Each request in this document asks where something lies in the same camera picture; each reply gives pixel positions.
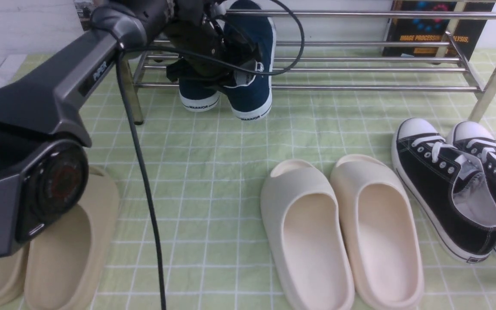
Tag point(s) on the black canvas sneaker left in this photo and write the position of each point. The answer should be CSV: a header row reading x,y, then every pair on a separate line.
x,y
450,186

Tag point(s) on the metal shoe rack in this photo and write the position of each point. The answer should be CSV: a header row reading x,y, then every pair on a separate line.
x,y
449,58

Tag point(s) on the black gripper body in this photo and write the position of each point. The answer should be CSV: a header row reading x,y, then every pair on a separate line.
x,y
209,43

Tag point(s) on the tan slide sandal right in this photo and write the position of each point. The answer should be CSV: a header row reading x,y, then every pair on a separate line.
x,y
66,261

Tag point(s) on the black image processing book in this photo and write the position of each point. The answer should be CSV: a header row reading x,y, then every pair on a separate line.
x,y
466,34

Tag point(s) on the navy slip-on shoe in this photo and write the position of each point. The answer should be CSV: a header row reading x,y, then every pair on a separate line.
x,y
250,96
195,97

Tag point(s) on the tan slide sandal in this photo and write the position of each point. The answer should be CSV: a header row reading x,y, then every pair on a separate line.
x,y
66,261
12,275

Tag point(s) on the tan slide sandal left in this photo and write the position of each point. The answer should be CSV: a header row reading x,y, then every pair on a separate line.
x,y
12,275

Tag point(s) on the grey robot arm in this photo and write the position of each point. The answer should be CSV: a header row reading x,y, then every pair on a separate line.
x,y
43,166

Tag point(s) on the cream slide sandal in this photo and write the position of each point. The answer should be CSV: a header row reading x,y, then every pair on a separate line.
x,y
379,233
300,214

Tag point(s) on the green checkered tablecloth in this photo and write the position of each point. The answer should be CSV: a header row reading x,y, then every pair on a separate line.
x,y
206,170

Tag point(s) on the cream slide sandal right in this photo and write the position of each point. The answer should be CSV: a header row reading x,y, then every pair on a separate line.
x,y
379,233

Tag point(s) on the cream slide sandal left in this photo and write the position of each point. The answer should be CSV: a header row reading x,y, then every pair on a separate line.
x,y
300,214

